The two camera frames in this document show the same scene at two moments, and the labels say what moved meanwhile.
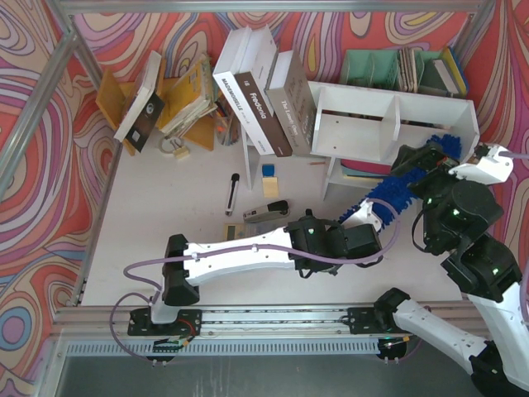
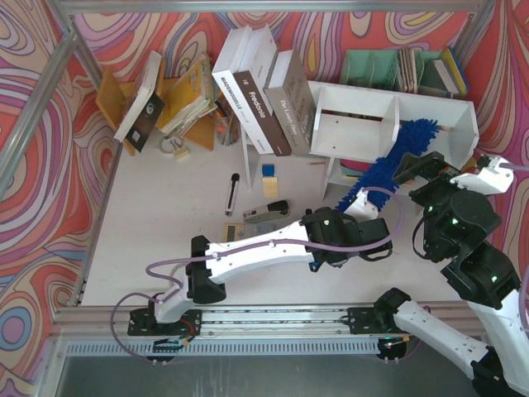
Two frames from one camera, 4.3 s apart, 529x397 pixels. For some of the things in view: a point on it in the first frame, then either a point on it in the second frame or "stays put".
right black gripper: x=419 y=158 stays put
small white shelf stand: x=254 y=162 stays put
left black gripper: x=368 y=238 stays put
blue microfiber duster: x=394 y=192 -> x=415 y=137
